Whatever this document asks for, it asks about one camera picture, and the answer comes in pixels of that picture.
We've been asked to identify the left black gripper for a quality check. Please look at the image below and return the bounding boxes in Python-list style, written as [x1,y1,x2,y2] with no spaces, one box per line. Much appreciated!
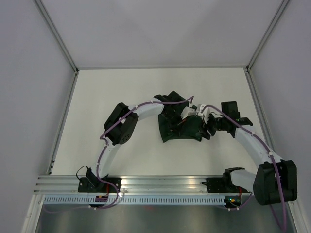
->
[162,111,187,138]

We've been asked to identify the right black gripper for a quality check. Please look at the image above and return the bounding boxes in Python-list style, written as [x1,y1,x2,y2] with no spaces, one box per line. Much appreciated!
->
[196,112,227,140]

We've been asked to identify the dark green cloth napkin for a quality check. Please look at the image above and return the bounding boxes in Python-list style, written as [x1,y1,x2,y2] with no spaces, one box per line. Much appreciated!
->
[158,107,203,143]

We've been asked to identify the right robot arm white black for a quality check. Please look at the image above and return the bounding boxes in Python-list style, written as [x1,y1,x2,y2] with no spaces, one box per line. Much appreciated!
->
[197,101,298,205]

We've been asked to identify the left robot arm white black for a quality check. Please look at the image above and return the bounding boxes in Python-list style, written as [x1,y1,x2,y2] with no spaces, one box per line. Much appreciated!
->
[78,95,193,193]

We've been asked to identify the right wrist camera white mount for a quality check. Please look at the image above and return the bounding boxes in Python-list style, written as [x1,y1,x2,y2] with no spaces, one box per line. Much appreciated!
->
[196,104,212,124]

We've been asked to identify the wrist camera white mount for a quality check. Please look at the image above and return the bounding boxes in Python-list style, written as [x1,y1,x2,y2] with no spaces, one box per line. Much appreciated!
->
[196,104,212,124]
[180,105,196,120]

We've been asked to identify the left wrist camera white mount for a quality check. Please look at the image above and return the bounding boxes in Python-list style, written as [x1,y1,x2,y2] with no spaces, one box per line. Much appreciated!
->
[180,105,196,120]

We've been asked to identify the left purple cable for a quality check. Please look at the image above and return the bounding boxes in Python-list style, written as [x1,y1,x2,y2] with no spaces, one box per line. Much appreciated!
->
[42,95,195,214]

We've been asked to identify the purple cable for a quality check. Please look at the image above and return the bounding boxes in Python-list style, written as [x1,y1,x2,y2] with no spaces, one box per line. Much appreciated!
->
[200,104,287,231]
[42,95,195,214]

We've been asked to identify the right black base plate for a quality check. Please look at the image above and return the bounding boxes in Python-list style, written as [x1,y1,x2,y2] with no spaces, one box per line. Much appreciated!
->
[201,177,249,194]

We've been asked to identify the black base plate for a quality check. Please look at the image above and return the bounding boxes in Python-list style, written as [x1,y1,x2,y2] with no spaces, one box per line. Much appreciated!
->
[78,177,121,193]
[201,177,249,194]

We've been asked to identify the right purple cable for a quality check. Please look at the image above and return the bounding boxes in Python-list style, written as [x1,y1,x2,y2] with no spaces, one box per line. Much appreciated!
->
[200,104,287,231]

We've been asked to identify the right aluminium frame post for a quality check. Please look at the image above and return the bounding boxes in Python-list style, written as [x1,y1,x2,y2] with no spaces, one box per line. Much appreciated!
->
[244,0,291,72]

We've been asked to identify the aluminium frame post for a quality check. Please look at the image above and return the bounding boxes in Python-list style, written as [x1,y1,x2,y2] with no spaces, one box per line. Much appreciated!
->
[244,0,291,72]
[34,0,80,73]

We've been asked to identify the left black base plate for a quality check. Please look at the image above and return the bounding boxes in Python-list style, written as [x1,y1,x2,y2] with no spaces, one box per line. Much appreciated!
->
[78,177,121,193]

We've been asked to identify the aluminium front rail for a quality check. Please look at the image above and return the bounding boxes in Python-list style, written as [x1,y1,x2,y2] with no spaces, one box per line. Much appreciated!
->
[34,175,238,195]

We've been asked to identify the left aluminium frame post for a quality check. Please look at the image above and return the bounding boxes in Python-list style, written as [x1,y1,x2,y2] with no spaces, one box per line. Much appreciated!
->
[34,0,80,73]

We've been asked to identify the white slotted cable duct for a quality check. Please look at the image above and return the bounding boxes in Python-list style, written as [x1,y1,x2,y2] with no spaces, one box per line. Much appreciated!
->
[44,195,225,206]

